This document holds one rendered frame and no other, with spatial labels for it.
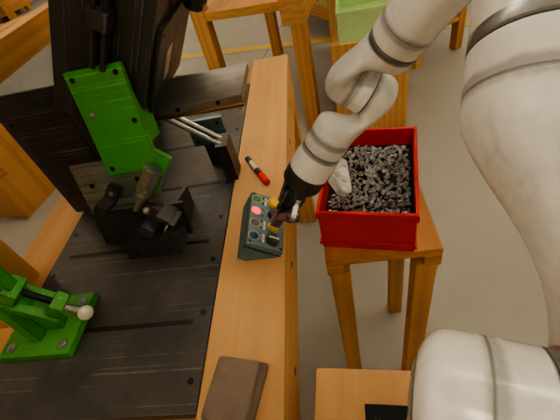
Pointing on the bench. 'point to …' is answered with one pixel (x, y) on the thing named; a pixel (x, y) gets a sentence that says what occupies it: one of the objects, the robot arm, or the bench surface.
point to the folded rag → (235, 389)
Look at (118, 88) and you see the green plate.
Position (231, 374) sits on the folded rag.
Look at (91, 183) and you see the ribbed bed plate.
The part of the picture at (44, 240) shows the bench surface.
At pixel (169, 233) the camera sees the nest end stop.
